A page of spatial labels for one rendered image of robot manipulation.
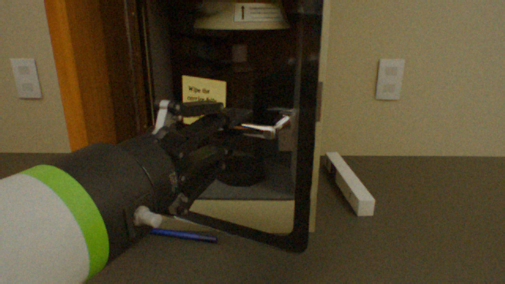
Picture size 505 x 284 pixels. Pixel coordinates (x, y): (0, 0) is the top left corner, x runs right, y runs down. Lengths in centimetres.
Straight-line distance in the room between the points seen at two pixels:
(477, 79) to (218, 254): 88
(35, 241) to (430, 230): 70
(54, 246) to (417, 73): 103
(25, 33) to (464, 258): 118
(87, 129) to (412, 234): 61
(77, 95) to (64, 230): 36
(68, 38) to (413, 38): 86
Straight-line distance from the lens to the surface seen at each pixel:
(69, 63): 58
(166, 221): 74
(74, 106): 60
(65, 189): 27
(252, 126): 47
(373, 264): 68
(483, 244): 82
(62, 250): 26
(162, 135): 35
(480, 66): 122
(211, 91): 55
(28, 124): 129
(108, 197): 28
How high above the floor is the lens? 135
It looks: 21 degrees down
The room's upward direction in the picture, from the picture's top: straight up
